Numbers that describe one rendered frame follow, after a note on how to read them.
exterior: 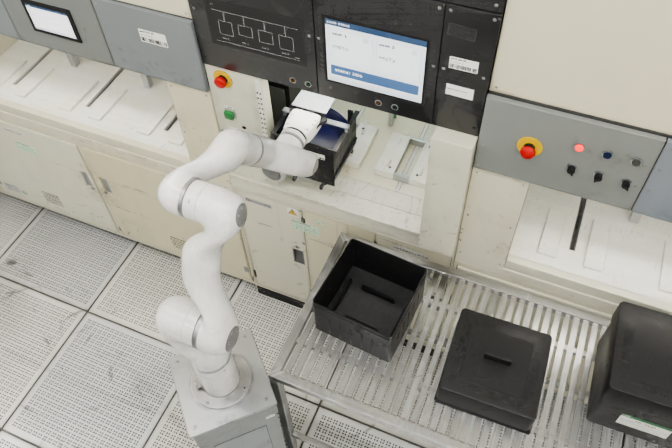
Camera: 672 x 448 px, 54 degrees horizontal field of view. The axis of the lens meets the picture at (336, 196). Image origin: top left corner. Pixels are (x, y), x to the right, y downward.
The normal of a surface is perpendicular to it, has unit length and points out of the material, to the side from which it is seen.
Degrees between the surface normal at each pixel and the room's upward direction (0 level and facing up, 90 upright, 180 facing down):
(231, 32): 90
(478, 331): 0
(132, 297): 0
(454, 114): 90
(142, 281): 0
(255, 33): 90
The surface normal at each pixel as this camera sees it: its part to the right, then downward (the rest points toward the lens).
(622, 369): -0.03, -0.62
